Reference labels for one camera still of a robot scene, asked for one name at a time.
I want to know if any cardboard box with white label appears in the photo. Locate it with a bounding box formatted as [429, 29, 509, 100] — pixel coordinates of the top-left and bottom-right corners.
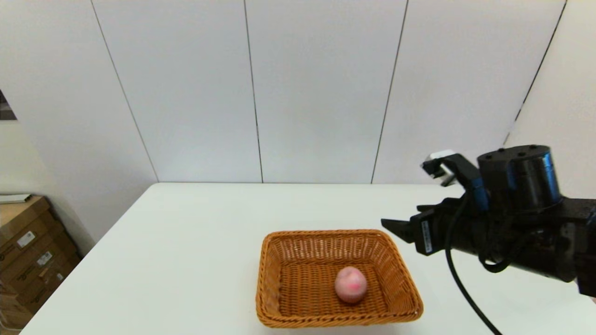
[0, 255, 83, 310]
[0, 231, 78, 285]
[0, 195, 63, 259]

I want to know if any orange woven wicker basket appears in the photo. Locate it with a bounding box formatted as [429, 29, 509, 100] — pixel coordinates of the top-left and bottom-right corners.
[255, 229, 424, 328]

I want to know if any plain brown cardboard box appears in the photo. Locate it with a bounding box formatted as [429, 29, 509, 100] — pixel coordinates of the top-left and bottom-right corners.
[0, 294, 45, 331]

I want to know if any pink toy peach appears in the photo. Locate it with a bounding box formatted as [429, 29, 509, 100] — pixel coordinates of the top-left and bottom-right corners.
[334, 266, 368, 305]

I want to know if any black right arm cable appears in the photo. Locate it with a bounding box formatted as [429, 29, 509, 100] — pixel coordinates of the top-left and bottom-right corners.
[444, 193, 504, 335]

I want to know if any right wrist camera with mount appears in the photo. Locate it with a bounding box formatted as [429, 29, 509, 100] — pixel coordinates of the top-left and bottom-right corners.
[421, 149, 487, 212]

